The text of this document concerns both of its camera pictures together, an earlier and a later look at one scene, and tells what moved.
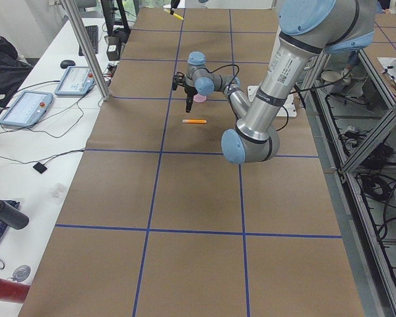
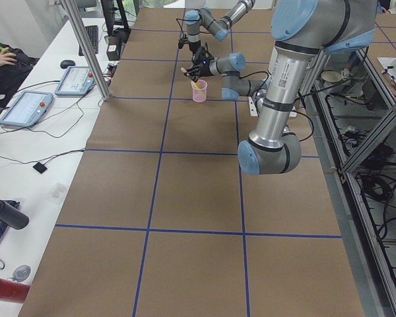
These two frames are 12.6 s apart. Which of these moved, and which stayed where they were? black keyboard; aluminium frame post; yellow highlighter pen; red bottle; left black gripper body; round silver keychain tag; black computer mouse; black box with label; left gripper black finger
Moved: left gripper black finger; yellow highlighter pen; left black gripper body
Stayed: black computer mouse; aluminium frame post; black box with label; round silver keychain tag; black keyboard; red bottle
